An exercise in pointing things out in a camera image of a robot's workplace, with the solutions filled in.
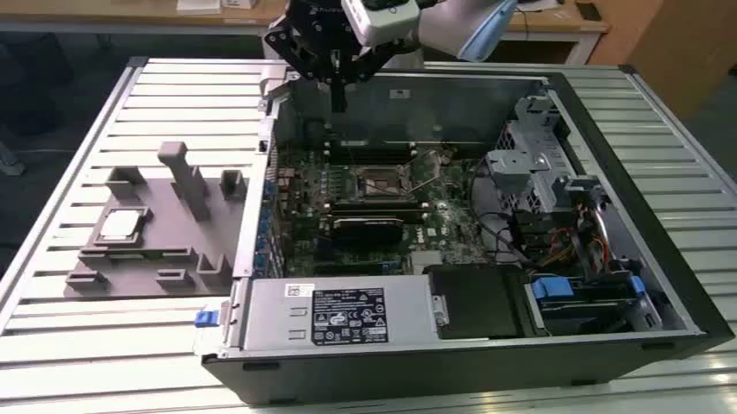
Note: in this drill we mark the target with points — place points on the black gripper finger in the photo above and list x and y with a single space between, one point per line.
374 60
287 47

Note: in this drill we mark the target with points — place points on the silver CPU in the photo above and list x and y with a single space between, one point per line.
123 223

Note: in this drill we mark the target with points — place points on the CPU socket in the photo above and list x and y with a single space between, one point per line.
382 190

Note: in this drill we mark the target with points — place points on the white box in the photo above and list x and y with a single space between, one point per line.
198 5
237 3

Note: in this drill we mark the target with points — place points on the wooden desk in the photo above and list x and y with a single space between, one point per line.
115 15

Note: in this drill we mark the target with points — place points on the metal drive cage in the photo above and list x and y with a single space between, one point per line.
513 166

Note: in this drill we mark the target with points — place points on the black phone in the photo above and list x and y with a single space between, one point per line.
589 10

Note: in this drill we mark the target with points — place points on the black graphics card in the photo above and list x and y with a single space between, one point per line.
369 233

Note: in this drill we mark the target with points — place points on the green motherboard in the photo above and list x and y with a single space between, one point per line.
461 224

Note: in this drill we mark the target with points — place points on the black office chair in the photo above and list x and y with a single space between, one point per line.
35 86

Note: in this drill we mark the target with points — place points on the silver chipset heatsink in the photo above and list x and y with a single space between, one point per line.
429 259

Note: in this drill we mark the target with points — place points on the black expansion slot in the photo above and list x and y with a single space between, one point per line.
346 269

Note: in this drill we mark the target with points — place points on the grey parts rack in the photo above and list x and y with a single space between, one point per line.
167 241

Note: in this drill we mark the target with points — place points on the wooden cabinet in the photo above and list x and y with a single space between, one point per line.
680 52

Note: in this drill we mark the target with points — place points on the grey chair leg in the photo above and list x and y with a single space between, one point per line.
11 161

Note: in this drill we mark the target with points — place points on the black drive bay cover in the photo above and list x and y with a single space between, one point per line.
472 302

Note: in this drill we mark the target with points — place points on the blue disk carrier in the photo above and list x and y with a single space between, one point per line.
553 288

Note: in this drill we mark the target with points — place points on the grey power supply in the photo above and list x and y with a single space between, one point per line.
270 319

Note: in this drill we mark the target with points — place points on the blue case latch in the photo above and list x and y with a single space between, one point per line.
205 319

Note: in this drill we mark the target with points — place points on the blue plastic tab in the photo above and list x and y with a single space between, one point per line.
637 286

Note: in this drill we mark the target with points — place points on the black PC case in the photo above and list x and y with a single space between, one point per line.
404 379

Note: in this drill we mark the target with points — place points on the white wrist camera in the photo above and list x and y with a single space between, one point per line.
386 23

